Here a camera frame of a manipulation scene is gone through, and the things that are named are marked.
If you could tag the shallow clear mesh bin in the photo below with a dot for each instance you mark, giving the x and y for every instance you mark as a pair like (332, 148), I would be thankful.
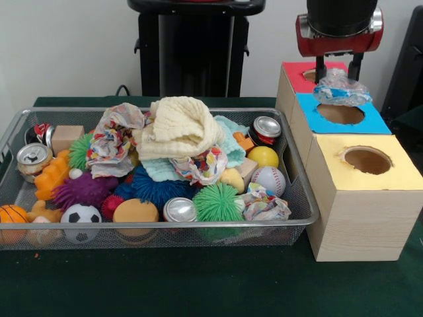
(198, 236)

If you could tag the wooden box with three holes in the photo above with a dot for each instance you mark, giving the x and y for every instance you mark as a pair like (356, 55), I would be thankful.
(363, 218)

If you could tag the white baseball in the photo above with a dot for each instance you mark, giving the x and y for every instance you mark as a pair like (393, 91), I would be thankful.
(268, 181)

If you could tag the dark green side tablecloth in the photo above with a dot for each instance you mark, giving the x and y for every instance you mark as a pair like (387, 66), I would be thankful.
(413, 122)

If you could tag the black chair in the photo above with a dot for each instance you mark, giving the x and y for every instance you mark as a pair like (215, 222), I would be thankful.
(406, 59)

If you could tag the mint green cloth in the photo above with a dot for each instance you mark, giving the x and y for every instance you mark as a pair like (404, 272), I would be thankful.
(231, 135)

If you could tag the clear plastic bottle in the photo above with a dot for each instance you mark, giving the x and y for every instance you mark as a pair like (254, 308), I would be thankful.
(343, 93)

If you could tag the green spiky ball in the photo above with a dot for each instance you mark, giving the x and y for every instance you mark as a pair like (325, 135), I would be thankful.
(218, 203)

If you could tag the black and white soccer ball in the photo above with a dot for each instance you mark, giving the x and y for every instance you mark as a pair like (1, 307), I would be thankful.
(81, 216)

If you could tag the polka dot cloth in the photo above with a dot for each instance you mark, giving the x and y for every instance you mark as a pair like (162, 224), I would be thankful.
(205, 165)
(112, 145)

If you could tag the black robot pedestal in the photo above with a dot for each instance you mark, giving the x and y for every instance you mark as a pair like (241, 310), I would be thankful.
(198, 49)

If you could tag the cream knitted cloth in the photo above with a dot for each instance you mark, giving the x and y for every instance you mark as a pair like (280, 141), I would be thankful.
(178, 128)

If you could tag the orange toy brick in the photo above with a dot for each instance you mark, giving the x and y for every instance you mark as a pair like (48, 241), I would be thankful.
(49, 178)

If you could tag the purple spiky ball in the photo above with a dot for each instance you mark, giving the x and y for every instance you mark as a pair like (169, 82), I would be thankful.
(86, 191)

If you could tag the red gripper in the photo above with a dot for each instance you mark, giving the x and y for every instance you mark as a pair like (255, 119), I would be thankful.
(337, 46)

